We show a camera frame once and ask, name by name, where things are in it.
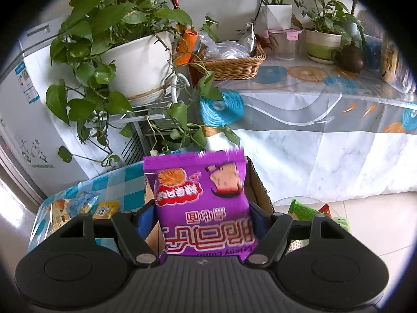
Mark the cardboard box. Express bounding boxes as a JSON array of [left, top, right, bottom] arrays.
[[143, 156, 276, 255]]

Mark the blue jar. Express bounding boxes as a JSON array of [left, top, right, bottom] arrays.
[[361, 34, 384, 71]]

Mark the purple snack packet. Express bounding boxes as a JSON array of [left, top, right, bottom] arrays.
[[143, 148, 260, 264]]

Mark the clear plastic bag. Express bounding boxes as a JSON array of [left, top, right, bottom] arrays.
[[198, 33, 255, 61]]

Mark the wicker basket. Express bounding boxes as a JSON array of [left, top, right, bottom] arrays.
[[189, 41, 267, 81]]

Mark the grey white patterned tablecloth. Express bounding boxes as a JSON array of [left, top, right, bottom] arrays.
[[195, 33, 417, 203]]

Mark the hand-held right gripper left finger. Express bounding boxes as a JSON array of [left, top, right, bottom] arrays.
[[59, 199, 160, 266]]

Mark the white chest freezer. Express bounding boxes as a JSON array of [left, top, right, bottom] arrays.
[[0, 16, 131, 197]]

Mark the blue white checked tablecloth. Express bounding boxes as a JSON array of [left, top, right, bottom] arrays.
[[28, 161, 148, 252]]

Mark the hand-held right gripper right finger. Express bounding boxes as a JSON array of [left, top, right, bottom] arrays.
[[244, 202, 354, 266]]

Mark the yellow snack packet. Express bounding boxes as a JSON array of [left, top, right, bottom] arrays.
[[93, 201, 120, 220]]

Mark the white geometric plant pot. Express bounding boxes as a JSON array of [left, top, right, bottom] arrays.
[[261, 4, 293, 31]]

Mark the green pothos plant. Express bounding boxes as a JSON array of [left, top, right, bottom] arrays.
[[46, 0, 242, 167]]

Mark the brown clay teapot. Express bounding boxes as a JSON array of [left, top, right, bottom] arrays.
[[330, 44, 366, 74]]

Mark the large white plant pot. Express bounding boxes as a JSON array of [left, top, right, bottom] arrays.
[[99, 33, 174, 105]]

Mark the green white plant pot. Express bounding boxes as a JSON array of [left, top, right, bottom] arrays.
[[304, 29, 342, 65]]

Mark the glass container with pink lid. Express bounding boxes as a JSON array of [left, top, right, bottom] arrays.
[[264, 29, 303, 60]]

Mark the yellow printed carton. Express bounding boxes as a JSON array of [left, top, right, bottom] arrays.
[[379, 37, 400, 84]]

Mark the gold croissant packet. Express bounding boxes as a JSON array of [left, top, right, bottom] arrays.
[[49, 199, 73, 233]]

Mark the silver foil bag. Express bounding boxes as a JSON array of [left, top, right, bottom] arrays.
[[237, 22, 262, 57]]

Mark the orange plastic bottle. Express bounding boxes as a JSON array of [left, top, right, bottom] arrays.
[[174, 29, 199, 66]]

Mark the light blue snack packet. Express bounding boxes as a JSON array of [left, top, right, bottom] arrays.
[[68, 192, 100, 216]]

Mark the small green houseplant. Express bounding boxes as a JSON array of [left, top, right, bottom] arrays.
[[301, 0, 367, 47]]

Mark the white metal plant stand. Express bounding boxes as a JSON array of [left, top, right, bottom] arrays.
[[85, 72, 191, 158]]

